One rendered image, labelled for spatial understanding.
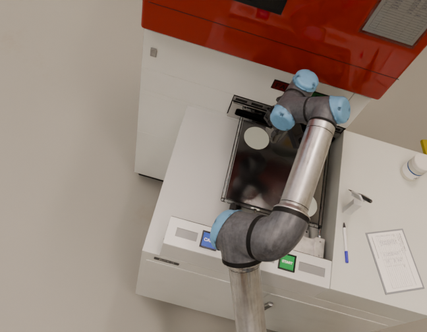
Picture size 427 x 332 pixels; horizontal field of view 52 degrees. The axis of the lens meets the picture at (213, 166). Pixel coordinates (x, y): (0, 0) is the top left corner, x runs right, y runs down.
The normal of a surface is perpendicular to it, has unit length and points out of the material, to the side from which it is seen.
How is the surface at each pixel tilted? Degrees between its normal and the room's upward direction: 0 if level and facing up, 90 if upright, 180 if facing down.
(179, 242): 0
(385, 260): 0
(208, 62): 90
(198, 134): 0
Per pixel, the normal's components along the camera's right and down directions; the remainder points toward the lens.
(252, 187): 0.18, -0.45
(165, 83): -0.22, 0.85
